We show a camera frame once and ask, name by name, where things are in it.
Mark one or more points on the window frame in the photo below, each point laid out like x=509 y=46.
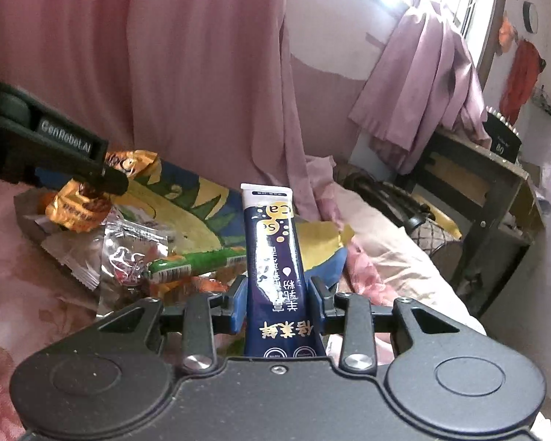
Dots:
x=482 y=18

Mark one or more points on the blue yellow box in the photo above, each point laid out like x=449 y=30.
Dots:
x=25 y=213

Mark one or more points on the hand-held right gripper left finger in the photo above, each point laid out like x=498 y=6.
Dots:
x=238 y=307

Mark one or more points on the pink curtain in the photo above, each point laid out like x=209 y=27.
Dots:
x=165 y=55

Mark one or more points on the dark blue stick packet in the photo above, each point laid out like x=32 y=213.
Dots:
x=275 y=262

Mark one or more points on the red hanging cloth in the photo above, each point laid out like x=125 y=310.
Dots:
x=523 y=78

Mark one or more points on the purple hanging cloth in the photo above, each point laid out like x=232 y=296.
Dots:
x=418 y=78

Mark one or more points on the round wall clock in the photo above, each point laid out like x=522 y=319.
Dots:
x=530 y=16

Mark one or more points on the yellow blue printed liner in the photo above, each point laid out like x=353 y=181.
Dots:
x=188 y=202

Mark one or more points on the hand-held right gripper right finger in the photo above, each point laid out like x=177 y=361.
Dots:
x=316 y=307

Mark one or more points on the orange hanging ornament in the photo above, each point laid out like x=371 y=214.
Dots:
x=506 y=32

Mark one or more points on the pink floral blanket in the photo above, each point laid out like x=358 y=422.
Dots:
x=9 y=294

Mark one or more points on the black box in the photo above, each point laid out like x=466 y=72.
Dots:
x=500 y=140

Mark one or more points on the orange clear snack packet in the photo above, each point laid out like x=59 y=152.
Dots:
x=202 y=285

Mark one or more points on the yellow green snack bar packet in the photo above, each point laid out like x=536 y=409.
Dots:
x=188 y=264

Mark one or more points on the wooden desk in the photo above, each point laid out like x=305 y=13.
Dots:
x=486 y=202

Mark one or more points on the metal wall rack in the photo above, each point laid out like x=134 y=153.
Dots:
x=548 y=105

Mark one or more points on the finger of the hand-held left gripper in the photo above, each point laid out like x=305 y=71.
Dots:
x=105 y=180

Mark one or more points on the gold snack packet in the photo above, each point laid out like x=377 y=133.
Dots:
x=78 y=211

